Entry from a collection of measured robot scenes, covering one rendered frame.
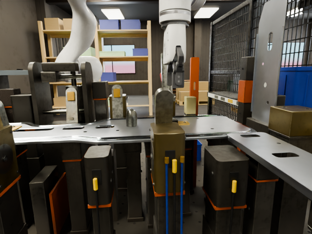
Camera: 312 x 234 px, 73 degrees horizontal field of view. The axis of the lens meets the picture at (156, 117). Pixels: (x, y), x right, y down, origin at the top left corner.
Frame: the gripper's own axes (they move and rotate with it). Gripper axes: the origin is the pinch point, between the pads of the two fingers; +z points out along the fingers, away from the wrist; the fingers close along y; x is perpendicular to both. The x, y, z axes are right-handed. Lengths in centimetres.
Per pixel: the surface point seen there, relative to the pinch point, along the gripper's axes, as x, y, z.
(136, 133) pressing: -11.5, 8.2, 11.8
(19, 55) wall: -272, -477, -44
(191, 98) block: 7.9, -10.6, 5.8
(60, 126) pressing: -33.5, -2.4, 11.8
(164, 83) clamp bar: -0.9, -14.5, 0.9
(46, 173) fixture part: -37.3, 1.8, 24.5
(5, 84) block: -65, -35, 1
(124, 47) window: -50, -925, -107
